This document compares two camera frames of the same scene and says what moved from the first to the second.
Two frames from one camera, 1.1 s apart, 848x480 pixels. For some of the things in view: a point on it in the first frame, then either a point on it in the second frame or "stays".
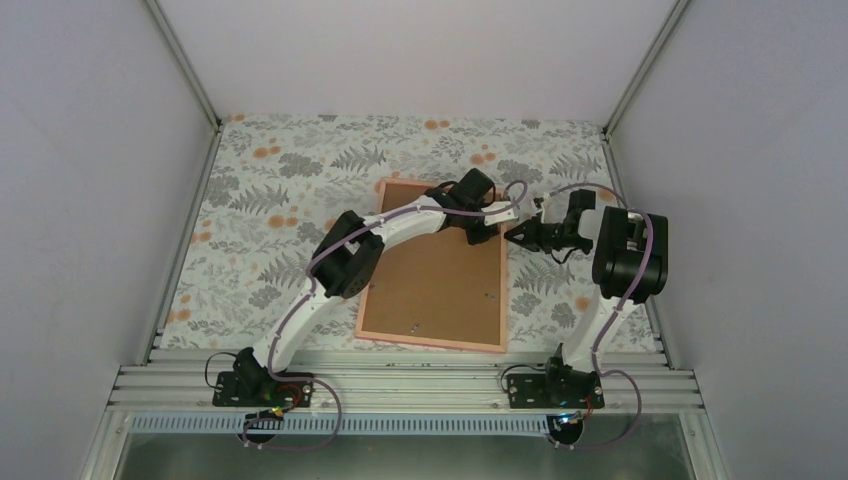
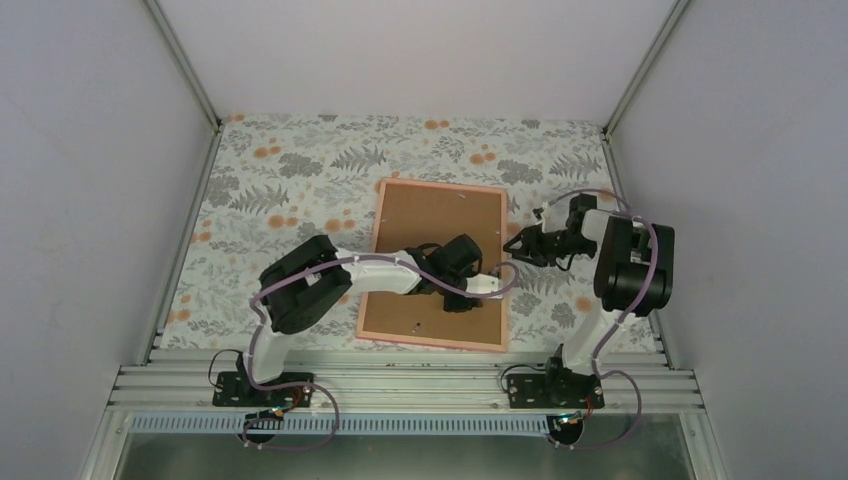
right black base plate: x=578 y=390 stays
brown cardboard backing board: x=434 y=287 stays
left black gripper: x=474 y=238 to x=450 y=305
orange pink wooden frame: x=384 y=337 stays
